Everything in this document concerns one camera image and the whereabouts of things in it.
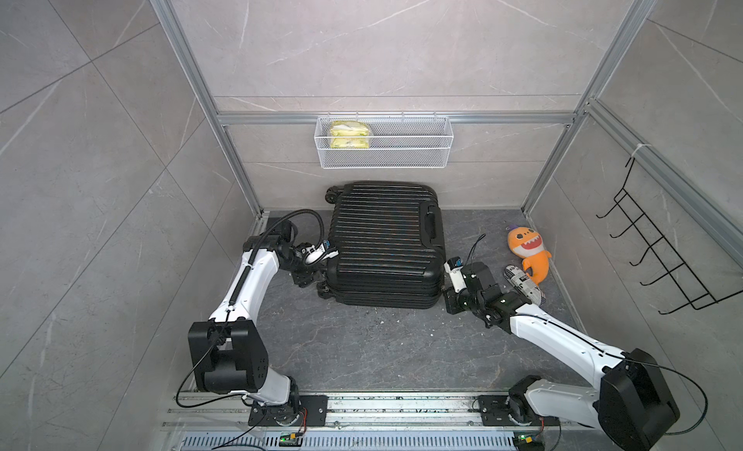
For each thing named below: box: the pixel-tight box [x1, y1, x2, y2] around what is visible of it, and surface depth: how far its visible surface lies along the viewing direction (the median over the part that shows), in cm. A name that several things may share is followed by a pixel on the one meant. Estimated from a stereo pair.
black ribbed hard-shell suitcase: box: [317, 180, 446, 310], surface depth 85 cm
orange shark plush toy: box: [506, 226, 552, 286], surface depth 102 cm
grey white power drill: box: [503, 264, 546, 307], surface depth 97 cm
